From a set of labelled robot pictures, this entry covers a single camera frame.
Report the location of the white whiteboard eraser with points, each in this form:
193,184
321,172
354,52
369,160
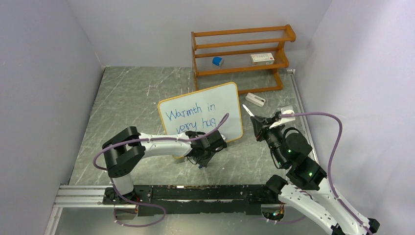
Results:
254,99

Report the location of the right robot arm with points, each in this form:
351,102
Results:
307,187

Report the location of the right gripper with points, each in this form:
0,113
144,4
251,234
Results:
257,121

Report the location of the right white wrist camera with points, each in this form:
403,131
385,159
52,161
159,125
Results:
283,115

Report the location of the yellow framed whiteboard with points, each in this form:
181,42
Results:
203,110

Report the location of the white red cardboard box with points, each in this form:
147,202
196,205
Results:
262,59

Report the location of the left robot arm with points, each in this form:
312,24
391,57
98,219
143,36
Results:
124,151

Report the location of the white blue whiteboard marker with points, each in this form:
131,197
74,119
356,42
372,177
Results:
248,110

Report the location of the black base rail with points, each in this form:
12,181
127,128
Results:
175,199

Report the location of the blue eraser block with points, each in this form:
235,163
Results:
218,61

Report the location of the orange wooden shelf rack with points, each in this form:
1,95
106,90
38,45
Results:
235,46

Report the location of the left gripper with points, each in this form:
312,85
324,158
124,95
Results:
204,162

